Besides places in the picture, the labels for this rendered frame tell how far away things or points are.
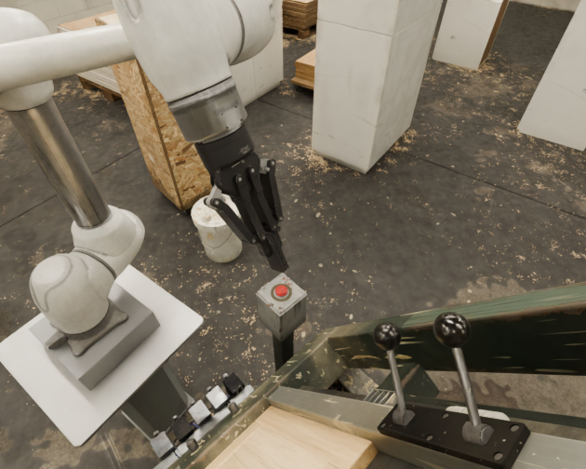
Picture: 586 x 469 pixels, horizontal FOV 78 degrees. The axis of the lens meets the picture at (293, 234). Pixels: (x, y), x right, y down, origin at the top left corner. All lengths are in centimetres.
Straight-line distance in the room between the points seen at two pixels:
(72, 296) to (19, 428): 127
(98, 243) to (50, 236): 188
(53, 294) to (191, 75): 84
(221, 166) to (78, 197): 71
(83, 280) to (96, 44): 68
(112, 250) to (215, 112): 84
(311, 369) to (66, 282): 71
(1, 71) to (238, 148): 39
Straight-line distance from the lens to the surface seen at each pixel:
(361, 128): 295
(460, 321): 43
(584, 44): 396
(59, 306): 119
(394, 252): 258
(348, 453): 64
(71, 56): 70
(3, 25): 98
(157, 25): 47
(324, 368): 112
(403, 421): 53
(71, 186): 113
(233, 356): 211
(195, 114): 48
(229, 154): 49
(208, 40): 47
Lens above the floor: 190
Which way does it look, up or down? 47 degrees down
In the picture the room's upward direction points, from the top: straight up
